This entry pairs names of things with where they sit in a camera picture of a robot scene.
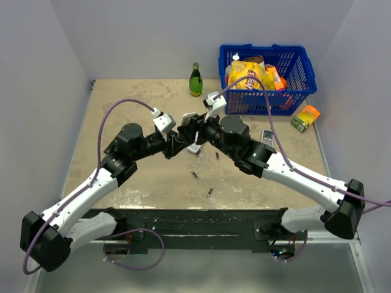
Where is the green orange carton box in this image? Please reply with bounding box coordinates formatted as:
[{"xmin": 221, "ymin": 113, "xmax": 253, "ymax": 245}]
[{"xmin": 291, "ymin": 105, "xmax": 320, "ymax": 133}]

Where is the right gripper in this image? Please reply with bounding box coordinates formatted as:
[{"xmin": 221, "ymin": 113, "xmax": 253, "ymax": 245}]
[{"xmin": 178, "ymin": 109, "xmax": 237, "ymax": 159}]

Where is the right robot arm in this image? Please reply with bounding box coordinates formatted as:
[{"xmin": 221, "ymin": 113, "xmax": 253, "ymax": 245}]
[{"xmin": 179, "ymin": 114, "xmax": 365, "ymax": 240}]

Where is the white grey remote control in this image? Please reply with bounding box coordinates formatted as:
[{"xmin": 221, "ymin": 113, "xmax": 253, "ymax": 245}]
[{"xmin": 261, "ymin": 129, "xmax": 274, "ymax": 148}]

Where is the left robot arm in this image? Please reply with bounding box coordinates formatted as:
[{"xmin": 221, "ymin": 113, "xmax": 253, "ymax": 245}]
[{"xmin": 20, "ymin": 118, "xmax": 198, "ymax": 275}]

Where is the orange snack box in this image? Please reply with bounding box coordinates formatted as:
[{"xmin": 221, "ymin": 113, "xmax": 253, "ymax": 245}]
[{"xmin": 265, "ymin": 64, "xmax": 287, "ymax": 90}]

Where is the green glass bottle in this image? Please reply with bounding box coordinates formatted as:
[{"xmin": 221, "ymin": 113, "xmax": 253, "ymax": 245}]
[{"xmin": 189, "ymin": 62, "xmax": 203, "ymax": 96}]

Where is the blue plastic shopping basket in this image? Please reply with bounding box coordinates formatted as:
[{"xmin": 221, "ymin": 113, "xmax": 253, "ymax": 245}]
[{"xmin": 219, "ymin": 44, "xmax": 317, "ymax": 116}]

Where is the yellow chips bag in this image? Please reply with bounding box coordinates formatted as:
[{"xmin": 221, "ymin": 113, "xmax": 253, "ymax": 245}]
[{"xmin": 227, "ymin": 60, "xmax": 276, "ymax": 92}]

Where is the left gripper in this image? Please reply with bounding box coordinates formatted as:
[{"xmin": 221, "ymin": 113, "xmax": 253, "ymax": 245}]
[{"xmin": 132, "ymin": 129, "xmax": 188, "ymax": 161}]

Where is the brown snack package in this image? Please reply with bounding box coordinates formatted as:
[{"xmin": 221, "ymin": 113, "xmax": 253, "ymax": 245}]
[{"xmin": 243, "ymin": 55, "xmax": 264, "ymax": 64}]

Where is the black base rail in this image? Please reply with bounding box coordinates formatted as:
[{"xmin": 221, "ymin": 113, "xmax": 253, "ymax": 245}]
[{"xmin": 107, "ymin": 208, "xmax": 305, "ymax": 254}]

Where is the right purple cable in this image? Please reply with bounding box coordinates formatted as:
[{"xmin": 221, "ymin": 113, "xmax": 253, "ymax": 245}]
[{"xmin": 213, "ymin": 76, "xmax": 391, "ymax": 214}]

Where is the white air conditioner remote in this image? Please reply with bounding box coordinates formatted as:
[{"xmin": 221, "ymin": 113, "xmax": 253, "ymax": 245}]
[{"xmin": 178, "ymin": 112, "xmax": 197, "ymax": 139}]

